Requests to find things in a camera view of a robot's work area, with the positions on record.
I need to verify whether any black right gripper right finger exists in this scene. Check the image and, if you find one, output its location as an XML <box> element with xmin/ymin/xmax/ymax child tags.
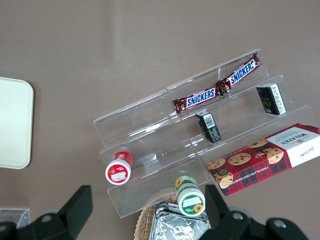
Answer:
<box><xmin>197</xmin><ymin>184</ymin><xmax>309</xmax><ymax>240</ymax></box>

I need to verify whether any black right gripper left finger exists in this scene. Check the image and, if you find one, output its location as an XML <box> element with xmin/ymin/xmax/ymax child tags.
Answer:
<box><xmin>0</xmin><ymin>184</ymin><xmax>94</xmax><ymax>240</ymax></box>

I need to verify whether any foil wrapped sandwich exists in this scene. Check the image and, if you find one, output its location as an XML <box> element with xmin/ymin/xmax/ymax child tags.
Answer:
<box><xmin>149</xmin><ymin>202</ymin><xmax>212</xmax><ymax>240</ymax></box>

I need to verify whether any woven wicker basket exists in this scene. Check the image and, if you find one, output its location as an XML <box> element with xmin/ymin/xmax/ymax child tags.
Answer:
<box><xmin>133</xmin><ymin>195</ymin><xmax>179</xmax><ymax>240</ymax></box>

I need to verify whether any cream plastic tray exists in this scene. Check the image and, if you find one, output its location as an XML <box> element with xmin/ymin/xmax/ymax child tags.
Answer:
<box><xmin>0</xmin><ymin>76</ymin><xmax>35</xmax><ymax>170</ymax></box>

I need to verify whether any green lidded sunflower cup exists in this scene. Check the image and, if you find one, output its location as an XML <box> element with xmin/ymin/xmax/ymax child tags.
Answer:
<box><xmin>174</xmin><ymin>175</ymin><xmax>206</xmax><ymax>217</ymax></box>

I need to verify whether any clear plastic box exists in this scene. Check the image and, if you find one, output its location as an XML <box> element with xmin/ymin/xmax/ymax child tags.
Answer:
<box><xmin>0</xmin><ymin>206</ymin><xmax>31</xmax><ymax>230</ymax></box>

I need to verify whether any red lidded yogurt cup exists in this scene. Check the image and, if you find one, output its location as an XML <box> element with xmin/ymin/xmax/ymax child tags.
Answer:
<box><xmin>104</xmin><ymin>151</ymin><xmax>134</xmax><ymax>186</ymax></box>

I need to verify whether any Walkers chocolate chip shortbread box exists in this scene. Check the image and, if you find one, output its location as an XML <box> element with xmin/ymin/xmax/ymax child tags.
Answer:
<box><xmin>206</xmin><ymin>122</ymin><xmax>320</xmax><ymax>197</ymax></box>

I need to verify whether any small black box with barcode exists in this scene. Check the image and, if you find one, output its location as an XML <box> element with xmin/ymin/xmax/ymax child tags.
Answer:
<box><xmin>195</xmin><ymin>111</ymin><xmax>223</xmax><ymax>144</ymax></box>

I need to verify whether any clear acrylic tiered display stand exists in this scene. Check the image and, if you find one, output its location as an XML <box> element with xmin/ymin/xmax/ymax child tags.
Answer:
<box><xmin>92</xmin><ymin>48</ymin><xmax>316</xmax><ymax>219</ymax></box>

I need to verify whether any Snickers chocolate bar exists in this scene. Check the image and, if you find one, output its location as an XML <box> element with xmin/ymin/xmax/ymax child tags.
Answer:
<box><xmin>172</xmin><ymin>87</ymin><xmax>221</xmax><ymax>113</ymax></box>
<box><xmin>215</xmin><ymin>51</ymin><xmax>262</xmax><ymax>94</ymax></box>

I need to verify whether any black box with white side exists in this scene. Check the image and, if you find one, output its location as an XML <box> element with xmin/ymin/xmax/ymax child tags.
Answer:
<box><xmin>256</xmin><ymin>82</ymin><xmax>288</xmax><ymax>116</ymax></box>

